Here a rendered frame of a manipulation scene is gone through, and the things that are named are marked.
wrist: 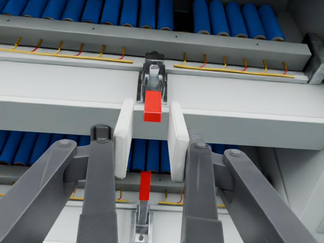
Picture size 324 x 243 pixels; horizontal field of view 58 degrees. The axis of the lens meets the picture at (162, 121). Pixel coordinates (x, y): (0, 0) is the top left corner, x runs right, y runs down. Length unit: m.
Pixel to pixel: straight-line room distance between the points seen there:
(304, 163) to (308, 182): 0.02
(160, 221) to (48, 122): 0.20
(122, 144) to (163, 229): 0.25
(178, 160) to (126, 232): 0.24
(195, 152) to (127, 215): 0.26
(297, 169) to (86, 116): 0.25
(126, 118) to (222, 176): 0.07
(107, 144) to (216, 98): 0.15
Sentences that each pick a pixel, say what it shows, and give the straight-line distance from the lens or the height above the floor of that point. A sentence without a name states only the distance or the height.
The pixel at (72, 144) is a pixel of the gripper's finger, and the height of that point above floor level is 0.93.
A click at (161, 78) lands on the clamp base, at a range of 0.26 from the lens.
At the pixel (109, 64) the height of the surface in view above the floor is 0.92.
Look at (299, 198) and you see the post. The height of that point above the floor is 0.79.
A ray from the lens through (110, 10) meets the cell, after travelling 0.34.
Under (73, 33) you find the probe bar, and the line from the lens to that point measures 0.31.
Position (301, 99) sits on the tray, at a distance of 0.32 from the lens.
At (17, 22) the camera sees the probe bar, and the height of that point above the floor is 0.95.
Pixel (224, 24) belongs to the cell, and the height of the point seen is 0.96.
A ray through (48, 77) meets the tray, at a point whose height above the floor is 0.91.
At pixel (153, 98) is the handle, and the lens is 0.22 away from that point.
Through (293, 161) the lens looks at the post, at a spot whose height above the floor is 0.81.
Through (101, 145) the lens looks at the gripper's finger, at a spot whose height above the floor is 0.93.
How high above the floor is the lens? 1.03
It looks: 31 degrees down
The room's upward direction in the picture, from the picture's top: 6 degrees clockwise
